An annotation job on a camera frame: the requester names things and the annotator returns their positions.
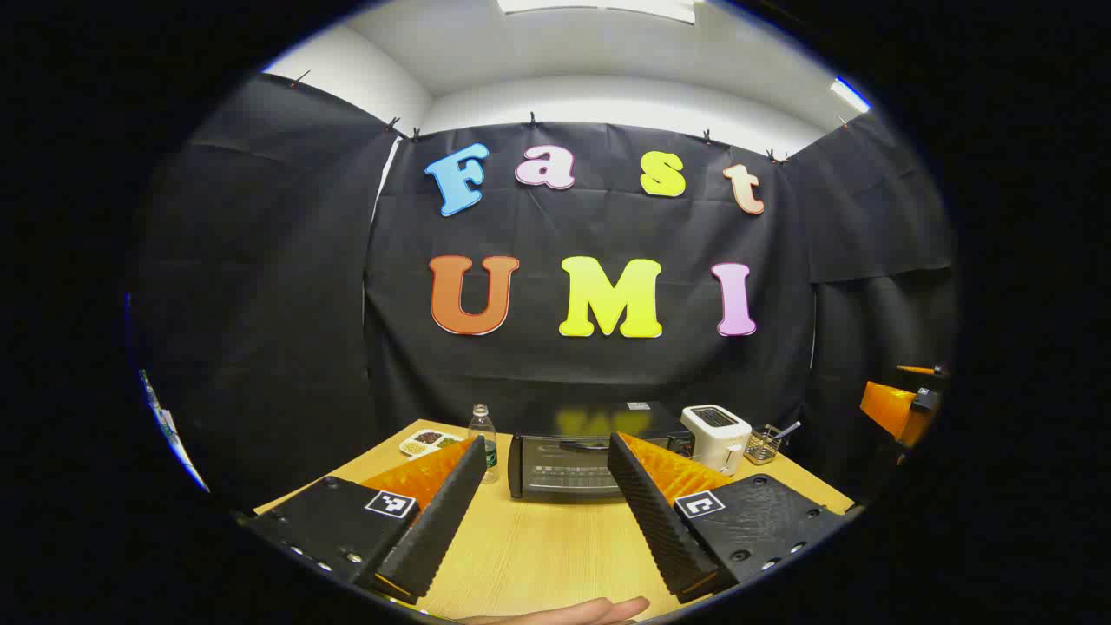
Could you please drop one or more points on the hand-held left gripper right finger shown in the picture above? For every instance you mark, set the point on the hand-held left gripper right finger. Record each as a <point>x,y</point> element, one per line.
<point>655,521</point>

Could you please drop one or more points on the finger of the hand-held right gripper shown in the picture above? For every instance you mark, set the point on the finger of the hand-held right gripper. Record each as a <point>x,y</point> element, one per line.
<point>890,408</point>
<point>918,371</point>

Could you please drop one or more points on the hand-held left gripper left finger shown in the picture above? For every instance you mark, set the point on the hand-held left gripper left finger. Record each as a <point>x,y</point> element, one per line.
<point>443,521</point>

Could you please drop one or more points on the black electric oven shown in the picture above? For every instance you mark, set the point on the black electric oven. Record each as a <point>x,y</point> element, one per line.
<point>564,473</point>

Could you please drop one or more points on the white divided snack plate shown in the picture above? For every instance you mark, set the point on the white divided snack plate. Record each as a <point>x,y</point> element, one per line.
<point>425,441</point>

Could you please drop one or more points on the clear plastic water bottle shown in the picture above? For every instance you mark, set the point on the clear plastic water bottle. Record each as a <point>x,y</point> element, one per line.
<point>483,430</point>

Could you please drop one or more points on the white toaster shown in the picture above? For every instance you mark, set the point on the white toaster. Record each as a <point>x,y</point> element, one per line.
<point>716,434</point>

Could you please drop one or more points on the ceiling light panel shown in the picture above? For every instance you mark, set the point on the ceiling light panel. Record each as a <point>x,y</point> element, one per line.
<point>851,95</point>
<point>599,9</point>

